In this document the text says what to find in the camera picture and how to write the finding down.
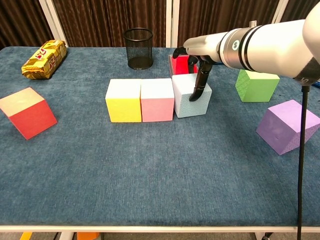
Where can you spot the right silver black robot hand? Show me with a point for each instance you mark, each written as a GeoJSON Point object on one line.
{"type": "Point", "coordinates": [202, 46]}

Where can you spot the light blue foam cube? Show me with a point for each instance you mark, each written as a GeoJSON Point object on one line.
{"type": "Point", "coordinates": [186, 107]}

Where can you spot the green foam cube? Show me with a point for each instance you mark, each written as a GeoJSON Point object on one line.
{"type": "Point", "coordinates": [257, 90]}

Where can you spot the yellow foam cube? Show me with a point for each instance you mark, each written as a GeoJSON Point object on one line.
{"type": "Point", "coordinates": [123, 110]}

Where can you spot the red foam cube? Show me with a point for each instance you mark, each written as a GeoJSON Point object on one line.
{"type": "Point", "coordinates": [30, 120]}

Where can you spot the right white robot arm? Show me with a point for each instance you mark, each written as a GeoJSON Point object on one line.
{"type": "Point", "coordinates": [270, 47]}

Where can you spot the pink foam cube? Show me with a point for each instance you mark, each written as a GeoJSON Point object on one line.
{"type": "Point", "coordinates": [157, 110]}

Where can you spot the purple foam cube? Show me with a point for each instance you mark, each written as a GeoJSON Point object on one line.
{"type": "Point", "coordinates": [280, 127]}

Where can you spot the red ink pad case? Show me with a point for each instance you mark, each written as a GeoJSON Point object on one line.
{"type": "Point", "coordinates": [181, 66]}

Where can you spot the brown curtain panel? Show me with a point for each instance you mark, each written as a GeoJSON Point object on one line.
{"type": "Point", "coordinates": [112, 15]}
{"type": "Point", "coordinates": [295, 10]}
{"type": "Point", "coordinates": [212, 15]}
{"type": "Point", "coordinates": [20, 22]}

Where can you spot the black mesh pen holder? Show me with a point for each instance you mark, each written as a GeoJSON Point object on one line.
{"type": "Point", "coordinates": [138, 50]}

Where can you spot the gold biscuit packet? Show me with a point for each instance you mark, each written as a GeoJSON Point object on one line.
{"type": "Point", "coordinates": [45, 60]}

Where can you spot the orange plastic object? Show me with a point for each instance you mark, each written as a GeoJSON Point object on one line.
{"type": "Point", "coordinates": [87, 236]}

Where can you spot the white partition post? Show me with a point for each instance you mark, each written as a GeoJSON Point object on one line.
{"type": "Point", "coordinates": [53, 22]}
{"type": "Point", "coordinates": [175, 22]}
{"type": "Point", "coordinates": [280, 11]}

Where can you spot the white table frame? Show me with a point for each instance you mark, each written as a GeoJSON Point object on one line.
{"type": "Point", "coordinates": [160, 229]}

